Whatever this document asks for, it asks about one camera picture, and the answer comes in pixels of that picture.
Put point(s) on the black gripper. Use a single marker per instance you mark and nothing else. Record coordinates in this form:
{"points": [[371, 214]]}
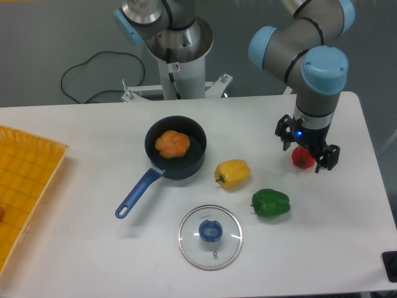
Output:
{"points": [[309, 132]]}

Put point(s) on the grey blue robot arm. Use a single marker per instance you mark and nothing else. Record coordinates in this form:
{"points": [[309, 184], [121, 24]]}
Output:
{"points": [[298, 55]]}

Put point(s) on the glass pot lid blue knob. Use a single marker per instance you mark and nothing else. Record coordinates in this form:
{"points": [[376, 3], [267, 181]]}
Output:
{"points": [[210, 237]]}

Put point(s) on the red bell pepper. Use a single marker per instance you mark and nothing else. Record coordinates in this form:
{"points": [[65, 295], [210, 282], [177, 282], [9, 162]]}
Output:
{"points": [[302, 158]]}

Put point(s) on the green bell pepper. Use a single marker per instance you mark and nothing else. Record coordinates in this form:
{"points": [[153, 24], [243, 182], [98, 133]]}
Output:
{"points": [[270, 203]]}

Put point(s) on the yellow bell pepper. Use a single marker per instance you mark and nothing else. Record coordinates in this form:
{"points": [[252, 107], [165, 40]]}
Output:
{"points": [[231, 173]]}

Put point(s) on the dark blue saucepan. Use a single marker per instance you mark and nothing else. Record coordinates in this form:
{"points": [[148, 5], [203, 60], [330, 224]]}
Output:
{"points": [[176, 168]]}

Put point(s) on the orange knotted bread bun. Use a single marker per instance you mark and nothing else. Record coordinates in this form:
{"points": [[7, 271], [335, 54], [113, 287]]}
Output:
{"points": [[172, 144]]}

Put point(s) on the black device at table edge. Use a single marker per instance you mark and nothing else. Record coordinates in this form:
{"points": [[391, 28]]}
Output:
{"points": [[390, 260]]}

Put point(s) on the yellow woven basket tray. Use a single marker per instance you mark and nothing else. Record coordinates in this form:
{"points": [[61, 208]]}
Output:
{"points": [[28, 164]]}

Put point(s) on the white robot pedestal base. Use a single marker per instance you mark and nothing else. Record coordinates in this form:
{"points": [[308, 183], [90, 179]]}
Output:
{"points": [[180, 55]]}

